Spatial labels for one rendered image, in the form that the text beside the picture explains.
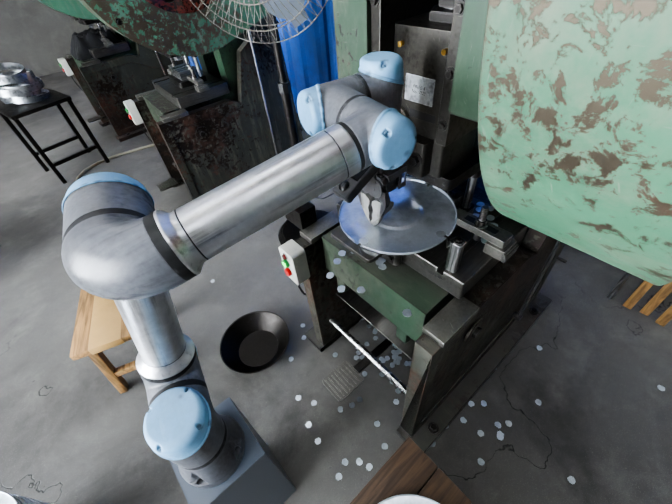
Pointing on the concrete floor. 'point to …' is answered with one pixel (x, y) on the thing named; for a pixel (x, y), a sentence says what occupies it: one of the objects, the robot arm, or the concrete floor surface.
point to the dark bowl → (254, 342)
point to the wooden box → (410, 479)
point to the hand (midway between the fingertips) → (371, 222)
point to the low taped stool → (100, 336)
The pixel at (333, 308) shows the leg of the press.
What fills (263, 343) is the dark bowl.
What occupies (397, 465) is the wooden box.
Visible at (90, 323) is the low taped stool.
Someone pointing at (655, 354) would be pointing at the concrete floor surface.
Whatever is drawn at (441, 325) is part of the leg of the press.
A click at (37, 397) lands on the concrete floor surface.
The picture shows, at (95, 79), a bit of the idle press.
